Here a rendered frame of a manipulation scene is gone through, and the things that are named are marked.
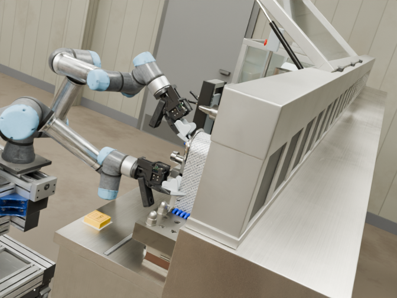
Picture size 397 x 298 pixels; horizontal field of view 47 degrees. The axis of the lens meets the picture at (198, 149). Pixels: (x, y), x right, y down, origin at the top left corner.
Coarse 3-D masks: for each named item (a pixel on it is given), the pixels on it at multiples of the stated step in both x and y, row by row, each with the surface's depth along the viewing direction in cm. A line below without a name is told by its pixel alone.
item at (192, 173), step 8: (184, 168) 159; (192, 168) 157; (200, 168) 156; (184, 176) 159; (192, 176) 158; (200, 176) 157; (184, 184) 160; (192, 184) 159; (184, 192) 161; (192, 192) 159; (176, 200) 163; (184, 200) 161; (192, 200) 160; (184, 208) 162
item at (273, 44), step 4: (280, 28) 193; (272, 32) 194; (272, 36) 195; (276, 36) 194; (268, 40) 196; (272, 40) 195; (276, 40) 195; (264, 44) 199; (268, 44) 196; (272, 44) 196; (276, 44) 195; (268, 48) 196; (272, 48) 196; (276, 48) 196
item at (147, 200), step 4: (140, 180) 164; (144, 180) 164; (140, 184) 164; (144, 184) 164; (140, 188) 165; (144, 188) 164; (148, 188) 166; (144, 192) 164; (148, 192) 166; (144, 196) 165; (148, 196) 165; (152, 196) 168; (144, 200) 165; (148, 200) 165; (152, 200) 167; (144, 204) 165; (148, 204) 165; (152, 204) 168
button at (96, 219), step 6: (96, 210) 169; (84, 216) 164; (90, 216) 164; (96, 216) 165; (102, 216) 166; (108, 216) 167; (90, 222) 163; (96, 222) 162; (102, 222) 163; (108, 222) 167
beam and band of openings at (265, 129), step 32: (352, 64) 167; (224, 96) 60; (256, 96) 59; (288, 96) 65; (320, 96) 92; (352, 96) 227; (224, 128) 61; (256, 128) 59; (288, 128) 68; (320, 128) 126; (224, 160) 62; (256, 160) 60; (288, 160) 87; (224, 192) 63; (256, 192) 64; (192, 224) 66; (224, 224) 64
